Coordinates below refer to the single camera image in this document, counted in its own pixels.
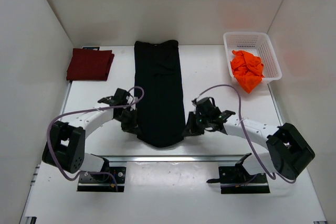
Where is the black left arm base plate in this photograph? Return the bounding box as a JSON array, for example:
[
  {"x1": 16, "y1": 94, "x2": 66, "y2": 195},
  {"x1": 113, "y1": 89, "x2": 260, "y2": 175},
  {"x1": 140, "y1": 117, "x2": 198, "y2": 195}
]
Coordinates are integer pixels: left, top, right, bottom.
[{"x1": 77, "y1": 162, "x2": 127, "y2": 193}]

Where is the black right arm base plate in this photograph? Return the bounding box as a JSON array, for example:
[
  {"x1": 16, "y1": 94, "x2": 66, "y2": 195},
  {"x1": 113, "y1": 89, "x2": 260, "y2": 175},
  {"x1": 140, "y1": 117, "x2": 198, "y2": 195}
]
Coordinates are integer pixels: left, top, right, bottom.
[{"x1": 206, "y1": 153, "x2": 270, "y2": 194}]

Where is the black t shirt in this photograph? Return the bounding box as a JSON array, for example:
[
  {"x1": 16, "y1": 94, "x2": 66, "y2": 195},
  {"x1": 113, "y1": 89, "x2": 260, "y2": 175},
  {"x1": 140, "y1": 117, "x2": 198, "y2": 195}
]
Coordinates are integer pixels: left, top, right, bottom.
[{"x1": 134, "y1": 40, "x2": 185, "y2": 148}]

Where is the orange t shirt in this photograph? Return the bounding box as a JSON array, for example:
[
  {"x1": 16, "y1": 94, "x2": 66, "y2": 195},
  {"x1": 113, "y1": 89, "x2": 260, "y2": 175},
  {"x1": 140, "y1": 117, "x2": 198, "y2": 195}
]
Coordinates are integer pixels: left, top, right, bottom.
[{"x1": 230, "y1": 50, "x2": 265, "y2": 93}]

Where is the aluminium front table rail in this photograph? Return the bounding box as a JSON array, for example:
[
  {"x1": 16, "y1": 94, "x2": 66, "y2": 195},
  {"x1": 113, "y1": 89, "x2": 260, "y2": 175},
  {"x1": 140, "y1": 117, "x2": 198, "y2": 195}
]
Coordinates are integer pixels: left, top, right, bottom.
[{"x1": 101, "y1": 155, "x2": 244, "y2": 163}]

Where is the dark red t shirt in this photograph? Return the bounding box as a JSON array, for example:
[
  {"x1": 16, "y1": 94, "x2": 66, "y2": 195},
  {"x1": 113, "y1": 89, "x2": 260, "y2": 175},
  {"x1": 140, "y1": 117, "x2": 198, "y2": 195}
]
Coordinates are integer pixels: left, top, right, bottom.
[{"x1": 66, "y1": 48, "x2": 114, "y2": 81}]

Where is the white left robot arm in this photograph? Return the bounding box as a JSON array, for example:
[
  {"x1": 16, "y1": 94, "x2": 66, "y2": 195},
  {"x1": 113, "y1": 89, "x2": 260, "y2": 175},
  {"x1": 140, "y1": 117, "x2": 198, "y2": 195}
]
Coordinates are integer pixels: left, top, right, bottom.
[{"x1": 42, "y1": 86, "x2": 144, "y2": 182}]

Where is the white plastic laundry basket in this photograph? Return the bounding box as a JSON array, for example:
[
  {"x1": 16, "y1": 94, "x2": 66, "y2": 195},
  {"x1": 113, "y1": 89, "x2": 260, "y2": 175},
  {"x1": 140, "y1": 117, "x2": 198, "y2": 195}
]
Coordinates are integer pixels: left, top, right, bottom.
[{"x1": 223, "y1": 31, "x2": 283, "y2": 86}]

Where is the dark logo sticker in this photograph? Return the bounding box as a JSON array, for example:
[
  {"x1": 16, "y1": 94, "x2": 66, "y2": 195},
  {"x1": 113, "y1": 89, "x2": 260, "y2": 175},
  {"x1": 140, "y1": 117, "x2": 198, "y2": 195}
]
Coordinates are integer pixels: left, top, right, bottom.
[{"x1": 82, "y1": 47, "x2": 100, "y2": 50}]

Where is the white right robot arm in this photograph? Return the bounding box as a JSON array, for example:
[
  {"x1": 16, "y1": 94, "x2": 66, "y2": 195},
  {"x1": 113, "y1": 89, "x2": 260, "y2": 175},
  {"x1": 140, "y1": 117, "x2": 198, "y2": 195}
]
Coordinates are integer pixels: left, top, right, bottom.
[{"x1": 182, "y1": 97, "x2": 316, "y2": 182}]

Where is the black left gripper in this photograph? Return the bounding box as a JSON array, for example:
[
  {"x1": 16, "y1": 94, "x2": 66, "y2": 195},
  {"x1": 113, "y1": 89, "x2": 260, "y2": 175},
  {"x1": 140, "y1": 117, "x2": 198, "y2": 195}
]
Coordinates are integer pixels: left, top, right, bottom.
[{"x1": 114, "y1": 107, "x2": 141, "y2": 135}]

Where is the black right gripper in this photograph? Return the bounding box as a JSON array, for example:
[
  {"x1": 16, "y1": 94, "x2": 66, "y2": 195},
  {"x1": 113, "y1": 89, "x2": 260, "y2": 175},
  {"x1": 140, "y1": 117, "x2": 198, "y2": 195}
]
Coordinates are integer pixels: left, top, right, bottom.
[{"x1": 183, "y1": 110, "x2": 212, "y2": 136}]

